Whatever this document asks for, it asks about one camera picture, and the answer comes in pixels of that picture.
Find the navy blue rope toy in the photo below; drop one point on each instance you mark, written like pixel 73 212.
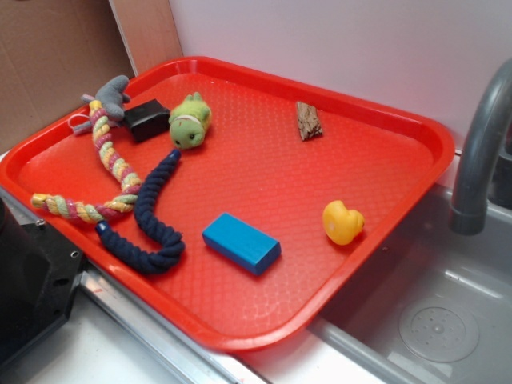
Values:
pixel 172 245

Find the grey toy faucet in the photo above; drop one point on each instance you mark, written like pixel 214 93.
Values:
pixel 484 169

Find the yellow rubber duck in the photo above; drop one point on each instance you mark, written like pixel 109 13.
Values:
pixel 341 225

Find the brown cardboard panel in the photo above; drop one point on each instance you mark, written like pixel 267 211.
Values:
pixel 52 52

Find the multicolour braided rope toy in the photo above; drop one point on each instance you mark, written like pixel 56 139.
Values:
pixel 130 183

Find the grey plastic sink basin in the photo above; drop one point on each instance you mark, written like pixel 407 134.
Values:
pixel 429 305

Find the grey plush elephant toy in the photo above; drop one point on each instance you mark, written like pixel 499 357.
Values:
pixel 113 97

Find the red plastic tray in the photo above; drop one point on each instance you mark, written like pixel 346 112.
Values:
pixel 253 165

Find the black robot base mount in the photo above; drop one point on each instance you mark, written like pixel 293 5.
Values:
pixel 40 272

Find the black rectangular block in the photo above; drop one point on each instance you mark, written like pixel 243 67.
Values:
pixel 147 120

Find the brown wood bark piece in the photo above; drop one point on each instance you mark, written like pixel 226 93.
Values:
pixel 309 125

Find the blue wooden block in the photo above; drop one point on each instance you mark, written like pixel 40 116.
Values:
pixel 243 244

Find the green plush frog toy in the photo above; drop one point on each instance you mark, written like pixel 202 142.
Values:
pixel 189 122

